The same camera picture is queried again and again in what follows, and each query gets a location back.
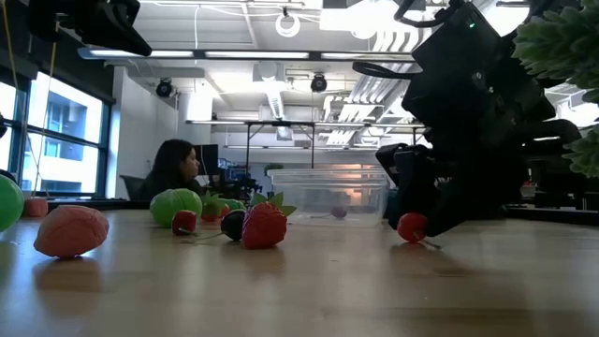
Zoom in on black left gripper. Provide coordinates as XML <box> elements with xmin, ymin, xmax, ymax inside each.
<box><xmin>25</xmin><ymin>0</ymin><xmax>153</xmax><ymax>57</ymax></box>

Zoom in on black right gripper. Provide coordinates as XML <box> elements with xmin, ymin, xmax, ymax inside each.
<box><xmin>376</xmin><ymin>120</ymin><xmax>581</xmax><ymax>238</ymax></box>

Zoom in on red toy cherry tomato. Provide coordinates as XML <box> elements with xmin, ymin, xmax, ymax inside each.
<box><xmin>396</xmin><ymin>212</ymin><xmax>442</xmax><ymax>249</ymax></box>

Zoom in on dark red toy cherry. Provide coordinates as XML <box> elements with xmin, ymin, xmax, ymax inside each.
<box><xmin>310</xmin><ymin>205</ymin><xmax>348</xmax><ymax>220</ymax></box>

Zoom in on clear plastic tupperware container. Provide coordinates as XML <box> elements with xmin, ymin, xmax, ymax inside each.
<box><xmin>267</xmin><ymin>167</ymin><xmax>393</xmax><ymax>227</ymax></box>

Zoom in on light green toy cabbage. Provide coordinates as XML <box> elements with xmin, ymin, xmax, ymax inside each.
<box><xmin>149</xmin><ymin>187</ymin><xmax>204</xmax><ymax>229</ymax></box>

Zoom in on red toy strawberry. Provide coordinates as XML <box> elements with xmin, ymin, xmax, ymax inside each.
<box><xmin>241</xmin><ymin>191</ymin><xmax>299</xmax><ymax>251</ymax></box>
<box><xmin>199</xmin><ymin>190</ymin><xmax>224</xmax><ymax>223</ymax></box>

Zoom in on long green toy pepper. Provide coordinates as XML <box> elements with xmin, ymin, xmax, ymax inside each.
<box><xmin>218</xmin><ymin>198</ymin><xmax>248</xmax><ymax>212</ymax></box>

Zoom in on bright green toy lime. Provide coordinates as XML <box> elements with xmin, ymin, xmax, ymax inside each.
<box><xmin>0</xmin><ymin>174</ymin><xmax>25</xmax><ymax>234</ymax></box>

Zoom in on long ceiling light bar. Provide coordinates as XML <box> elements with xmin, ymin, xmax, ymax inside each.
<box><xmin>77</xmin><ymin>46</ymin><xmax>417</xmax><ymax>62</ymax></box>

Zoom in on person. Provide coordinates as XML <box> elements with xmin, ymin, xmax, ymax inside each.
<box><xmin>137</xmin><ymin>138</ymin><xmax>203</xmax><ymax>203</ymax></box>

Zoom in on black computer monitor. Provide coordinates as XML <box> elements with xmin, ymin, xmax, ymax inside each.
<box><xmin>193</xmin><ymin>143</ymin><xmax>220</xmax><ymax>178</ymax></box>

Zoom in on white and black office chair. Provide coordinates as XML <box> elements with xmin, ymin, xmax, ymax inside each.
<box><xmin>119</xmin><ymin>174</ymin><xmax>147</xmax><ymax>202</ymax></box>

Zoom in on red cherry with green stem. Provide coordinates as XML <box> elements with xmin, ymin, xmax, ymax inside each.
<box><xmin>170</xmin><ymin>209</ymin><xmax>221</xmax><ymax>242</ymax></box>

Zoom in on pink toy fruit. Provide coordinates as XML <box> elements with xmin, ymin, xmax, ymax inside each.
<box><xmin>33</xmin><ymin>204</ymin><xmax>110</xmax><ymax>259</ymax></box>
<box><xmin>22</xmin><ymin>197</ymin><xmax>50</xmax><ymax>218</ymax></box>

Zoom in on artificial green spiky plant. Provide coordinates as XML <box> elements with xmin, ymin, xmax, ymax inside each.
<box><xmin>512</xmin><ymin>0</ymin><xmax>599</xmax><ymax>179</ymax></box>

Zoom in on black toy cherry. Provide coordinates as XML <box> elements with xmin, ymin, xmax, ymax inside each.
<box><xmin>220</xmin><ymin>208</ymin><xmax>247</xmax><ymax>242</ymax></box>

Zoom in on large window black frame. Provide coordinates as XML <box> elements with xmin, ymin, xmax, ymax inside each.
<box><xmin>0</xmin><ymin>69</ymin><xmax>112</xmax><ymax>198</ymax></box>

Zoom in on white coiled cable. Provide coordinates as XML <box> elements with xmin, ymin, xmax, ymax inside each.
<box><xmin>274</xmin><ymin>11</ymin><xmax>301</xmax><ymax>38</ymax></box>

